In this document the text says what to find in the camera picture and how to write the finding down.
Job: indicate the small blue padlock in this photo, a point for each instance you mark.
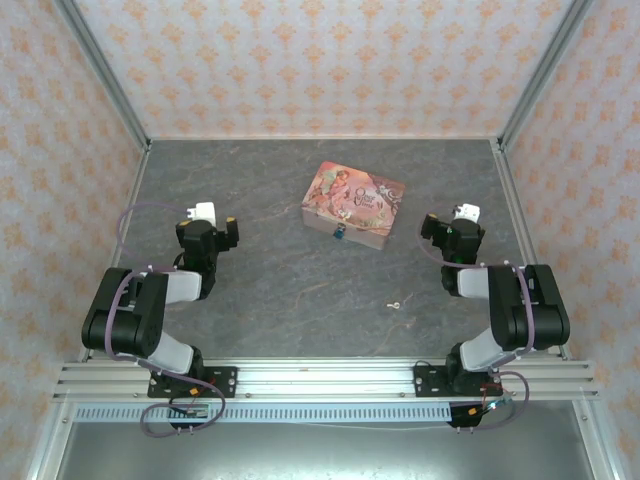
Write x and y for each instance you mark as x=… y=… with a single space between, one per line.
x=340 y=233

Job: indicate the aluminium corner post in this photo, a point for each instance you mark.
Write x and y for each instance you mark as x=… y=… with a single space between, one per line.
x=107 y=80
x=542 y=75

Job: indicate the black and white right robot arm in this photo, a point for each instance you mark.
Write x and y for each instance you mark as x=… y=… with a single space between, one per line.
x=525 y=310

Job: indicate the small white screw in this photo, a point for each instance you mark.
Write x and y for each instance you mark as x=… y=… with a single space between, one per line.
x=393 y=305

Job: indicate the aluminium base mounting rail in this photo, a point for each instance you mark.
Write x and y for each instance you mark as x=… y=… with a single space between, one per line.
x=325 y=380

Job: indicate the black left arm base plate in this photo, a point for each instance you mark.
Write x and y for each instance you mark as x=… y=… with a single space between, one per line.
x=225 y=382

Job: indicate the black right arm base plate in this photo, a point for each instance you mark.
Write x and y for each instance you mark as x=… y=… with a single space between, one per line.
x=425 y=382

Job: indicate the grey metal shelf panel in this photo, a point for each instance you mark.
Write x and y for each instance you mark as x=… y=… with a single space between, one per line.
x=325 y=452

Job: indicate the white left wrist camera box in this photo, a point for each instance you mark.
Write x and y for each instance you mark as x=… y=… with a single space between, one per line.
x=202 y=212

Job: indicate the aluminium side table rail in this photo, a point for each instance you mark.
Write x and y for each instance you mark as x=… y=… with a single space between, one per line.
x=127 y=215
x=520 y=215

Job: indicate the pink illustrated storybook box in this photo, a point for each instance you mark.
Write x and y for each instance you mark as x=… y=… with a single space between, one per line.
x=350 y=200

